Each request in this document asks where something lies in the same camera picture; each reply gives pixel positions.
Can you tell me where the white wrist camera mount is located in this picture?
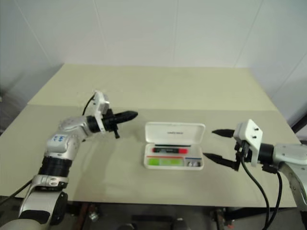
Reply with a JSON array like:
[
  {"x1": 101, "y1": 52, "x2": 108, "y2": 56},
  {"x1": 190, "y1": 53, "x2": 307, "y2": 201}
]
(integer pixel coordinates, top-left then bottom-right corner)
[
  {"x1": 233, "y1": 118, "x2": 264, "y2": 166},
  {"x1": 92, "y1": 89, "x2": 111, "y2": 134}
]

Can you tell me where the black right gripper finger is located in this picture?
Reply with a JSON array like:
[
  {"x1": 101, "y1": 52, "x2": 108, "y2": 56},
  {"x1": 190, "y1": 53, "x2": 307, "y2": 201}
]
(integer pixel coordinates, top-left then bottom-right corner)
[
  {"x1": 203, "y1": 152, "x2": 241, "y2": 172},
  {"x1": 212, "y1": 128, "x2": 235, "y2": 138}
]

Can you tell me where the white hinged pencil case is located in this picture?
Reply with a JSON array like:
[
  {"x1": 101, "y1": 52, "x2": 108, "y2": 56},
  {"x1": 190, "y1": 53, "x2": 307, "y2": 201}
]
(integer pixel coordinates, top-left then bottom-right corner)
[{"x1": 143, "y1": 121, "x2": 206, "y2": 171}]

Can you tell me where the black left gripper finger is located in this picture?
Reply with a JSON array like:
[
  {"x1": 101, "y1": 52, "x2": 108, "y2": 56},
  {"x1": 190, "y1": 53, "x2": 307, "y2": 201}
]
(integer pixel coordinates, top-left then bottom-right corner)
[
  {"x1": 115, "y1": 110, "x2": 139, "y2": 118},
  {"x1": 116, "y1": 116, "x2": 138, "y2": 123}
]

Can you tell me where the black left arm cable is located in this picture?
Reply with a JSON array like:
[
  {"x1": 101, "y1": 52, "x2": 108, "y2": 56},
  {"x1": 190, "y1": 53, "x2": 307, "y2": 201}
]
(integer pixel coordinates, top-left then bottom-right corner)
[{"x1": 82, "y1": 94, "x2": 97, "y2": 116}]

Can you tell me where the black marker with red cap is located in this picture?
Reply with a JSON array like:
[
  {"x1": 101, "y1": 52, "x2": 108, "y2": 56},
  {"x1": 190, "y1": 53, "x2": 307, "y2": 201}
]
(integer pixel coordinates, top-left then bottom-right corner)
[{"x1": 151, "y1": 147, "x2": 189, "y2": 155}]

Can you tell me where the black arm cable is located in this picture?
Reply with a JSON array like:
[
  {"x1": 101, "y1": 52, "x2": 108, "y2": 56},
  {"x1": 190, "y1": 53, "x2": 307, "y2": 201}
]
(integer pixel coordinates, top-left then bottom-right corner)
[
  {"x1": 82, "y1": 94, "x2": 97, "y2": 116},
  {"x1": 262, "y1": 165, "x2": 283, "y2": 219}
]

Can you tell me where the green highlighter pen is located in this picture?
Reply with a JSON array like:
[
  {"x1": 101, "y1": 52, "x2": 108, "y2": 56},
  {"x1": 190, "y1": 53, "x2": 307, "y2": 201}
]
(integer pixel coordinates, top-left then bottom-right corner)
[{"x1": 148, "y1": 158, "x2": 185, "y2": 167}]

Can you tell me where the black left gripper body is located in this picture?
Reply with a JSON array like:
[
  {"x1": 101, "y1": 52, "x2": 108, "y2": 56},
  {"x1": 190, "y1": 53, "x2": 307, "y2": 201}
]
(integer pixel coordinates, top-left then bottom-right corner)
[{"x1": 103, "y1": 108, "x2": 120, "y2": 140}]

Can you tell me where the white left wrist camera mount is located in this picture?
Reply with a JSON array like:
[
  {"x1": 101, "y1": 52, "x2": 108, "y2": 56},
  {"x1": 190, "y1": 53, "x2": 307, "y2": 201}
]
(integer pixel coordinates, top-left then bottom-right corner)
[{"x1": 92, "y1": 89, "x2": 111, "y2": 134}]

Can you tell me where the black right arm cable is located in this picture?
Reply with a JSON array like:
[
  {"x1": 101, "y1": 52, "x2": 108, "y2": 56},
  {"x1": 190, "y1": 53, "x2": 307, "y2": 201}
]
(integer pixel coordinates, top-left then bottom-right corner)
[{"x1": 262, "y1": 165, "x2": 283, "y2": 219}]

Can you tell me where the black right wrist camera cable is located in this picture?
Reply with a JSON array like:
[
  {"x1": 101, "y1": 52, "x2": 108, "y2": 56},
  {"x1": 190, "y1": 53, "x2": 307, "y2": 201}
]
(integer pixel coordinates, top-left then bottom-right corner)
[{"x1": 240, "y1": 148, "x2": 271, "y2": 230}]

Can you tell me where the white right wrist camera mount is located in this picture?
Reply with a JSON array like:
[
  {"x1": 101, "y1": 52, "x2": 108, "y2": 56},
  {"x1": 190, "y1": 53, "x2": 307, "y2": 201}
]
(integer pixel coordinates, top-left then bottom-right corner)
[{"x1": 233, "y1": 118, "x2": 264, "y2": 166}]

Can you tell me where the dark table frame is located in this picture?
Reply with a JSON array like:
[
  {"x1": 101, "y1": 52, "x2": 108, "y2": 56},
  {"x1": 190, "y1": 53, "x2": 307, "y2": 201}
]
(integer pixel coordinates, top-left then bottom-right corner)
[{"x1": 67, "y1": 202, "x2": 299, "y2": 218}]

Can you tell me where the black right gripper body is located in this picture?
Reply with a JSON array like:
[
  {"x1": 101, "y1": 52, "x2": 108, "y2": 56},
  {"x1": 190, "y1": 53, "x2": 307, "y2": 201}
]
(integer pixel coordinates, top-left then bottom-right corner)
[{"x1": 234, "y1": 140, "x2": 252, "y2": 163}]

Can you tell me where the dark stand behind table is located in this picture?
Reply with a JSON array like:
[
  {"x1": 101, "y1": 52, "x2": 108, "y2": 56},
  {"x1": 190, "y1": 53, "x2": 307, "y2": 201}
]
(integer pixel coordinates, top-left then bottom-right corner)
[{"x1": 291, "y1": 114, "x2": 307, "y2": 145}]

